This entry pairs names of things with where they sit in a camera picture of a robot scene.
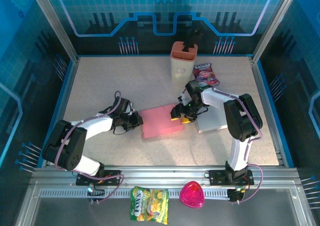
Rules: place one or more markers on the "pink paper box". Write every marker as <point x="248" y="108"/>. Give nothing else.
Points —
<point x="160" y="121"/>

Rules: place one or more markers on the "white paper box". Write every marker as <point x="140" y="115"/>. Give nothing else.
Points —
<point x="212" y="122"/>

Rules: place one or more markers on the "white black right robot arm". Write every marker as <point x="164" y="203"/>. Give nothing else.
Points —
<point x="238" y="148"/>

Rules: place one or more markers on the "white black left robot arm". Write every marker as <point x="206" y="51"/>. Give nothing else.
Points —
<point x="97" y="126"/>

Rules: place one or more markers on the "purple candy bag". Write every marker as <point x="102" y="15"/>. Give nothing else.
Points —
<point x="205" y="73"/>

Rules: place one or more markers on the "cream knife block holder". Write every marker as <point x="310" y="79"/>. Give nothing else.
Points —
<point x="180" y="71"/>

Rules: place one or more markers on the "pink heart-shaped case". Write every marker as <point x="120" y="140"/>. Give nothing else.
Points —
<point x="192" y="194"/>

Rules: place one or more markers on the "small black electronics module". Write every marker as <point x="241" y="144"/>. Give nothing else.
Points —
<point x="235" y="195"/>
<point x="96" y="192"/>

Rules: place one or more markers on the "green yellow candy bag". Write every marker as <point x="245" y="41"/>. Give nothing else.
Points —
<point x="150" y="206"/>

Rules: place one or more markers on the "grey metal shelf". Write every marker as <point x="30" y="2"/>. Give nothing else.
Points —
<point x="225" y="213"/>

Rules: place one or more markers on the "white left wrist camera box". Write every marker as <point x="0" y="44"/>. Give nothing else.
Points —
<point x="129" y="109"/>

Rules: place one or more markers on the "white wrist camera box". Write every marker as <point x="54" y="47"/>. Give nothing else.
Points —
<point x="129" y="109"/>
<point x="182" y="100"/>

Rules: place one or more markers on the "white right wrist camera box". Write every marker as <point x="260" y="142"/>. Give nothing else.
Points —
<point x="182" y="100"/>

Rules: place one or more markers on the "aluminium rail beam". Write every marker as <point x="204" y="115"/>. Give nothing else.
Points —
<point x="162" y="173"/>

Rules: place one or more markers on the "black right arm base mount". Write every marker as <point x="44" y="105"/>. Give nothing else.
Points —
<point x="217" y="177"/>

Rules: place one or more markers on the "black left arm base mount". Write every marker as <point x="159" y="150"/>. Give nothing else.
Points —
<point x="85" y="178"/>

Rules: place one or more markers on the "aluminium frame post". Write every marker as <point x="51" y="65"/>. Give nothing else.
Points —
<point x="275" y="23"/>
<point x="55" y="23"/>

